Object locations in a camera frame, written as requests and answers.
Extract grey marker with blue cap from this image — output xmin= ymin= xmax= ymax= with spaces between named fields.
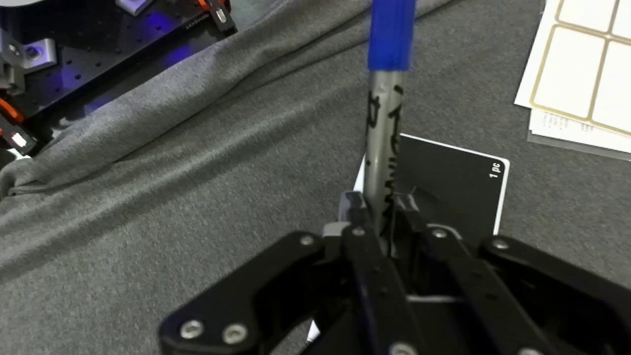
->
xmin=363 ymin=0 xmax=418 ymax=257

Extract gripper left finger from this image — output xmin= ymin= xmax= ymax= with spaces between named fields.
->
xmin=158 ymin=191 xmax=425 ymax=355

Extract orange and black clamp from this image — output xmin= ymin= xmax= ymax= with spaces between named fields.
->
xmin=0 ymin=98 xmax=38 ymax=157
xmin=196 ymin=0 xmax=237 ymax=33

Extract white paper sheet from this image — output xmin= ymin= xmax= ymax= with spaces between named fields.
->
xmin=526 ymin=108 xmax=631 ymax=161

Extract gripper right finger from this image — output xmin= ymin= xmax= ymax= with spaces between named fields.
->
xmin=392 ymin=193 xmax=631 ymax=355

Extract white sticker sheet gold lines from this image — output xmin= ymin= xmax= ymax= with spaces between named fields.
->
xmin=514 ymin=0 xmax=631 ymax=138

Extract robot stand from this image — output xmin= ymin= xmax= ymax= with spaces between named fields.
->
xmin=0 ymin=0 xmax=238 ymax=151

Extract grey cloth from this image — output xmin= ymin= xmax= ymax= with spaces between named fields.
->
xmin=0 ymin=0 xmax=631 ymax=355

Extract silver metal bracket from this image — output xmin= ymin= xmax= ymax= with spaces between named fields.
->
xmin=115 ymin=0 xmax=154 ymax=16
xmin=0 ymin=29 xmax=58 ymax=95

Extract black card with white border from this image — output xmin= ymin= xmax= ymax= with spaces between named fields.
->
xmin=306 ymin=133 xmax=510 ymax=344

